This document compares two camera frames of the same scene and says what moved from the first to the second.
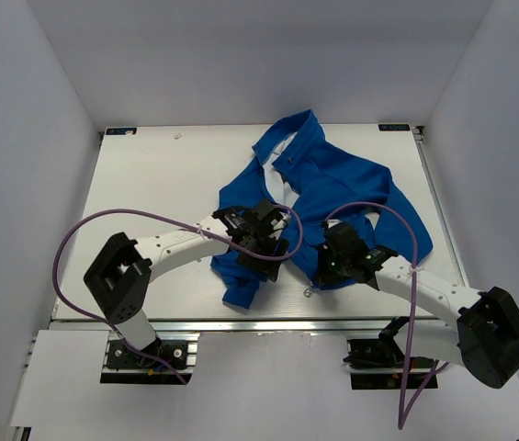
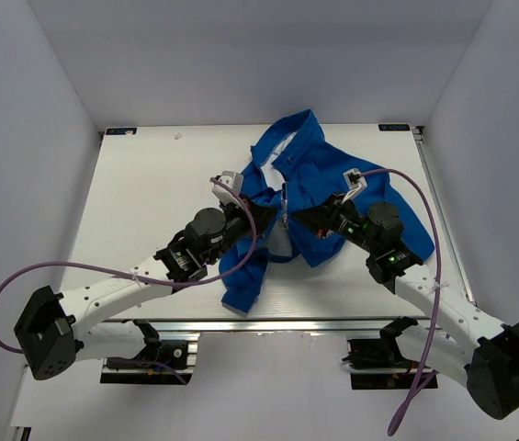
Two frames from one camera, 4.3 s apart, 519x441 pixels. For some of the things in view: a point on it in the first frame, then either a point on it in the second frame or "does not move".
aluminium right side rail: [419, 139] does not move
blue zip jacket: [313, 186] does not move
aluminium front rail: [258, 324] does not move
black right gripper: [323, 276] → [324, 215]
